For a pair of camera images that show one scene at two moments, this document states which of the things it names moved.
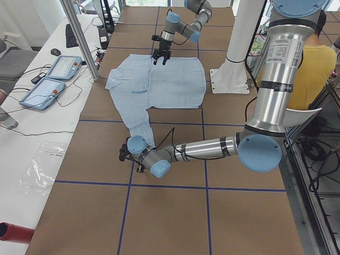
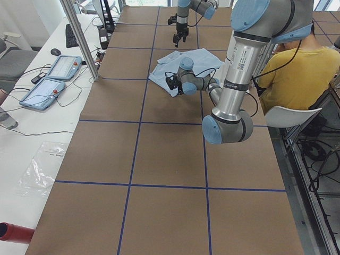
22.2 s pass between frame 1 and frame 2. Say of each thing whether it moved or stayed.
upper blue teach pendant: stayed
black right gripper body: moved
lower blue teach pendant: stayed
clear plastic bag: stayed
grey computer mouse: stayed
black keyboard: stayed
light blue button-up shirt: moved
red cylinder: stayed
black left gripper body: moved
